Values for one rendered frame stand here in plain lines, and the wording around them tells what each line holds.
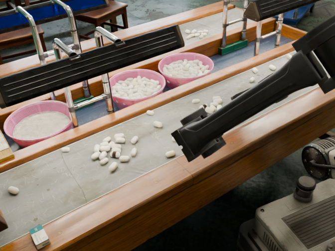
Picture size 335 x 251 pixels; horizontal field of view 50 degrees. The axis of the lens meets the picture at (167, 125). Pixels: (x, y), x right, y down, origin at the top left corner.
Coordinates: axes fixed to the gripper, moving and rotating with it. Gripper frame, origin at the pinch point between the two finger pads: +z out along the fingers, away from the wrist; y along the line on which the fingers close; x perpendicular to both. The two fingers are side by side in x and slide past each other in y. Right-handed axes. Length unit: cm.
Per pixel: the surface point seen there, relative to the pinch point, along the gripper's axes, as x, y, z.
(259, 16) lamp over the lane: -27.3, -24.4, -5.2
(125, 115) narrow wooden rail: -12.5, 31.4, 23.5
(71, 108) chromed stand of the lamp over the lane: -22, 50, 22
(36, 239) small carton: 10, 79, -7
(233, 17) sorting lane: -48, -78, 69
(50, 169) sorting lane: -5, 66, 18
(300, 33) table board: -20, -91, 37
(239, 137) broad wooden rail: 11.1, 5.9, -4.8
